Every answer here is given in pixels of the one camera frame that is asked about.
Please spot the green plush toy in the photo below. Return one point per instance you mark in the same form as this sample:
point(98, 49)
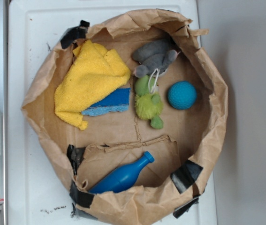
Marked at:
point(148, 103)

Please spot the blue plastic bottle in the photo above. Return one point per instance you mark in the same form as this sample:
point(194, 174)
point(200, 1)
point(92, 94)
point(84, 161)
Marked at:
point(123, 177)

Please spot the brown paper bag bin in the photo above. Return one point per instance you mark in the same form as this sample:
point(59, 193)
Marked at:
point(185, 149)

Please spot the blue sponge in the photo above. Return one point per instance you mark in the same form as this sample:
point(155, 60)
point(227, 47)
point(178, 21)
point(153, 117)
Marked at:
point(117, 101)

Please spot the yellow microfiber cloth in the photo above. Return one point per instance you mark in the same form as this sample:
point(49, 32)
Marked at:
point(95, 73)

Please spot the white tray table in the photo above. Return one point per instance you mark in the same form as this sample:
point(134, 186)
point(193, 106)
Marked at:
point(36, 196)

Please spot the blue foam ball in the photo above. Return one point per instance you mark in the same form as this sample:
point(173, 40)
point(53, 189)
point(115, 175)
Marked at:
point(182, 95)

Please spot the grey plush mouse toy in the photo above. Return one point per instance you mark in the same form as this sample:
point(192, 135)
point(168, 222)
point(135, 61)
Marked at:
point(158, 54)

